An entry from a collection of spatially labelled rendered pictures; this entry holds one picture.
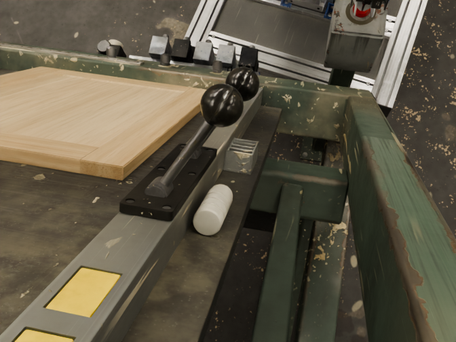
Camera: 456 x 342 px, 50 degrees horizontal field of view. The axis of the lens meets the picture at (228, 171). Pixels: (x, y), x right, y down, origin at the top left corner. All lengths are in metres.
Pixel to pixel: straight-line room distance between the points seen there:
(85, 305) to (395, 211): 0.31
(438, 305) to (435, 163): 1.75
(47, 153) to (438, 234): 0.46
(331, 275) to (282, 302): 0.63
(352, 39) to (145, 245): 0.89
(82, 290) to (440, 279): 0.26
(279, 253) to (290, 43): 1.46
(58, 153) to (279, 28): 1.47
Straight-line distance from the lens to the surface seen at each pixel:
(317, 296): 1.13
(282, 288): 0.53
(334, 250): 1.14
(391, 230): 0.46
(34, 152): 0.66
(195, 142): 0.43
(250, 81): 0.53
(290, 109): 1.12
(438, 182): 2.08
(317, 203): 0.82
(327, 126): 1.13
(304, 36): 2.00
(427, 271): 0.41
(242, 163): 0.67
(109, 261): 0.37
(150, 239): 0.40
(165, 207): 0.43
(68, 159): 0.64
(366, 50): 1.22
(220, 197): 0.52
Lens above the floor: 1.91
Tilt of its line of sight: 73 degrees down
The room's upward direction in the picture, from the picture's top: 17 degrees counter-clockwise
